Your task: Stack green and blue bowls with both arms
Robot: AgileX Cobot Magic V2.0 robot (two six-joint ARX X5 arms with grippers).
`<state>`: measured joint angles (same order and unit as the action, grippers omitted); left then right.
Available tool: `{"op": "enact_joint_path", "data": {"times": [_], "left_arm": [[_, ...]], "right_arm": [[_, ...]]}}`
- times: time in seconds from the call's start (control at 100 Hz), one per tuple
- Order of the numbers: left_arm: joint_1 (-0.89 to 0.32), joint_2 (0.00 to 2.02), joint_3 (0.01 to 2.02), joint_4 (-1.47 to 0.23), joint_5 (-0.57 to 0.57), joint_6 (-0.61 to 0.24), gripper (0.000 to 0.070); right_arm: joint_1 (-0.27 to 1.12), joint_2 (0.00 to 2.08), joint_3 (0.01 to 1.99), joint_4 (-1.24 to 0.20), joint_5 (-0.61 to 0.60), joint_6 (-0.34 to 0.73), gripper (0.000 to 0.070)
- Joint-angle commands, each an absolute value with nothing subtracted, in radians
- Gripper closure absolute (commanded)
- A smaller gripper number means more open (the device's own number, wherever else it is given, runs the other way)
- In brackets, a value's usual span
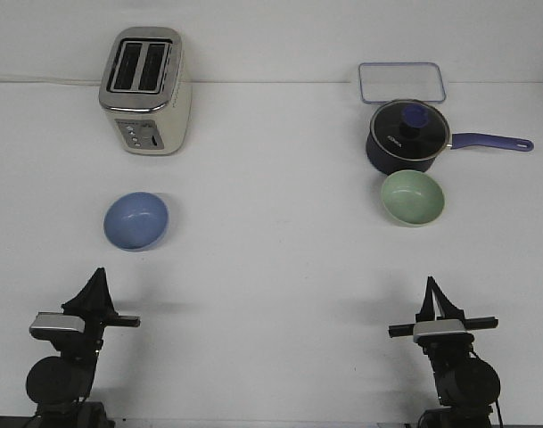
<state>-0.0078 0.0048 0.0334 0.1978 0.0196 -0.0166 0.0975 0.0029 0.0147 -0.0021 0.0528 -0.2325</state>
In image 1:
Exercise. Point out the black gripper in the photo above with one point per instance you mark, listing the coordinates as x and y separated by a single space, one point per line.
447 311
94 298

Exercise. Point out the blue bowl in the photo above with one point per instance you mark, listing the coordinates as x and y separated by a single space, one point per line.
136 221

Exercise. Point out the green bowl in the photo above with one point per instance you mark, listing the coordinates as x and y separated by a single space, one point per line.
412 198

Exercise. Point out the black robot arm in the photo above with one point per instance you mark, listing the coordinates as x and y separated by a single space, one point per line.
467 387
61 385

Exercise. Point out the dark blue saucepan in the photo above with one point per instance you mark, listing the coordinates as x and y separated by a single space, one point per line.
388 164

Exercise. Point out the glass pot lid blue knob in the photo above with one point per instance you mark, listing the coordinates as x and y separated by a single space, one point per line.
410 130

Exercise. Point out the silver two-slot toaster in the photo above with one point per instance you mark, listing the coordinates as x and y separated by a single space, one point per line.
146 92

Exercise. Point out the clear blue-rimmed container lid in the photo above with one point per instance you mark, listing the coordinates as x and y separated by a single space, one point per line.
381 82

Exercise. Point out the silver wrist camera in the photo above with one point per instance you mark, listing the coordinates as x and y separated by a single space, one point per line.
47 324
426 329

